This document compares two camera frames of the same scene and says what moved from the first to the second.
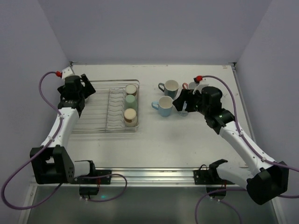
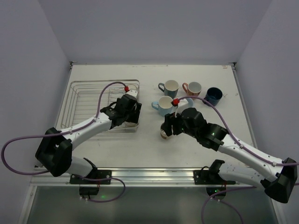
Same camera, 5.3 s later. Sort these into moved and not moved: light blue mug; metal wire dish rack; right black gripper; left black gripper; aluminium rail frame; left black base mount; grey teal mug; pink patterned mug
Moved: right black gripper; left black gripper
Not moved: pink patterned mug; metal wire dish rack; left black base mount; aluminium rail frame; light blue mug; grey teal mug
